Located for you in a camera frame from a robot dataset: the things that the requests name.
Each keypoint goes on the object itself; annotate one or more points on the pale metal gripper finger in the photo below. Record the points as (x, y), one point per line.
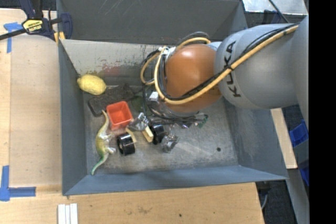
(170, 142)
(139, 122)

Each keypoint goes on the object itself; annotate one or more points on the small pale wood strip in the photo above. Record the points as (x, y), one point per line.
(131, 135)

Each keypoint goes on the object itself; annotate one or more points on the black cap on wood block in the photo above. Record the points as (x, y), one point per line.
(157, 133)

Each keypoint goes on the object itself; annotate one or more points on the orange-red square cup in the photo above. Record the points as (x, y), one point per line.
(119, 114)

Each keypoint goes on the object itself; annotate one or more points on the black tape roll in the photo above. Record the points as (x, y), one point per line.
(126, 144)

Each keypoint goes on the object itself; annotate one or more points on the grey metal bin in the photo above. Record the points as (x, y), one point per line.
(199, 154)

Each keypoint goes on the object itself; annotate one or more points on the dark brown flat block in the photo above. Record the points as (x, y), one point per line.
(113, 98)

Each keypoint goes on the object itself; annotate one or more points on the green toy dinosaur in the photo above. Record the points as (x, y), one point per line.
(103, 143)

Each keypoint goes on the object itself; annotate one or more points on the yellow lemon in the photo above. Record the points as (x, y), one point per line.
(92, 84)

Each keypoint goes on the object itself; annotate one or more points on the pale wood board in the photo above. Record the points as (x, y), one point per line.
(34, 112)

